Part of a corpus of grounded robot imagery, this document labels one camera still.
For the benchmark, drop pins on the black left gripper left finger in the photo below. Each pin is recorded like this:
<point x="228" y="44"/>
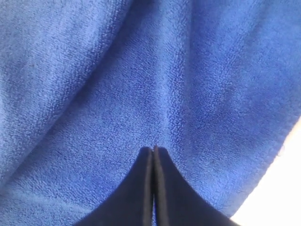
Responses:
<point x="131" y="203"/>

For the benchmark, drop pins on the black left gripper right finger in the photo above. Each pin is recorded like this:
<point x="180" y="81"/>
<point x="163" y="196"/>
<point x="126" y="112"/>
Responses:
<point x="176" y="202"/>

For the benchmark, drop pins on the blue towel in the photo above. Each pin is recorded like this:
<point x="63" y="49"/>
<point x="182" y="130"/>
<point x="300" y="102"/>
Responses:
<point x="84" y="84"/>

